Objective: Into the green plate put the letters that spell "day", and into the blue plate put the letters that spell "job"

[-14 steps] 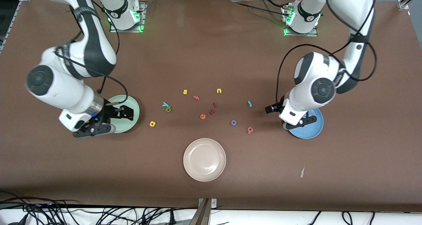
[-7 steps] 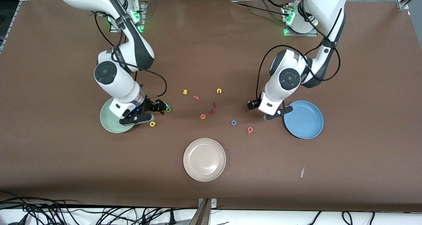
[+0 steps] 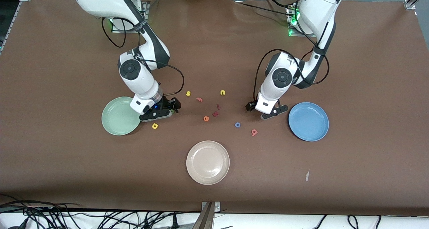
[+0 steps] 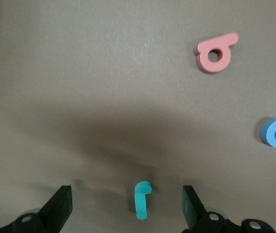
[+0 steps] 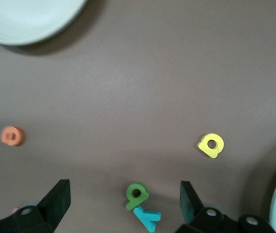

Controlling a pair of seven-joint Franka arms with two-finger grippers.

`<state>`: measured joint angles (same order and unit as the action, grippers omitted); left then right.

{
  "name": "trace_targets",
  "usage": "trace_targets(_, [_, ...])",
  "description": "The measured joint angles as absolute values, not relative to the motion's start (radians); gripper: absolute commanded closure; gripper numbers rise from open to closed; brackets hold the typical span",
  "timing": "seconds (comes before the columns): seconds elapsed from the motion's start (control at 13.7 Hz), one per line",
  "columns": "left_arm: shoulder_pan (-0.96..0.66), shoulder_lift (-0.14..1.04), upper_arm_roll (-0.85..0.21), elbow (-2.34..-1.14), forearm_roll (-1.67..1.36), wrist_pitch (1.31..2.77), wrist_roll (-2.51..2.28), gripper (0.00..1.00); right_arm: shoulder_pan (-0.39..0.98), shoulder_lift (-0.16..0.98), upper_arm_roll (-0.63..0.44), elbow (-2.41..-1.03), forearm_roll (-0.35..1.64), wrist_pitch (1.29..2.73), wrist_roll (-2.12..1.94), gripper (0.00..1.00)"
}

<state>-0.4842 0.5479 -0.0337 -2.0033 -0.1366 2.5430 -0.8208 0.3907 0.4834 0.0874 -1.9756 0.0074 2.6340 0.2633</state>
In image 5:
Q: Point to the pink letter f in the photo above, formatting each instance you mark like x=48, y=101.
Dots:
x=15, y=210

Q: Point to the green letter p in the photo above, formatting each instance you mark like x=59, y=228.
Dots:
x=132, y=204

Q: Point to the beige plate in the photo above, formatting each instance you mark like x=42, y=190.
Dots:
x=26, y=19

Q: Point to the teal letter k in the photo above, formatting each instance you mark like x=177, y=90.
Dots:
x=144, y=216

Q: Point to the yellow letter a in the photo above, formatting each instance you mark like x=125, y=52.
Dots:
x=207, y=151

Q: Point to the orange letter e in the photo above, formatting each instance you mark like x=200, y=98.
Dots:
x=4, y=139

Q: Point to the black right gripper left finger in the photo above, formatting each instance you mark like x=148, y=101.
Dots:
x=55, y=201

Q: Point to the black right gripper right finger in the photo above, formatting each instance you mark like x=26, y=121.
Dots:
x=189, y=204

